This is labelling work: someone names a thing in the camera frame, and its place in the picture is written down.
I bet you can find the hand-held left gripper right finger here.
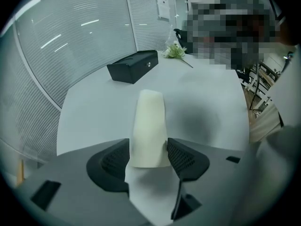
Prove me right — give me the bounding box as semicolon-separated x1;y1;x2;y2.
167;137;245;221

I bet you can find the black office chair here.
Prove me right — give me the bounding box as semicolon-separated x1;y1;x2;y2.
173;28;189;54

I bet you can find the black rectangular box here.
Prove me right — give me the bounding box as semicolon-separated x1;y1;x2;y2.
106;50;159;85

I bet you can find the white and green flower sprig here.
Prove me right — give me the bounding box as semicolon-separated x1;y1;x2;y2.
161;40;194;69

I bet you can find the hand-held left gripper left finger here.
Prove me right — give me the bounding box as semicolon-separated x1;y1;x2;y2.
14;138;151;226

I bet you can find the person's head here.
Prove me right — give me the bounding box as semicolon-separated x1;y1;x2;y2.
182;0;301;71

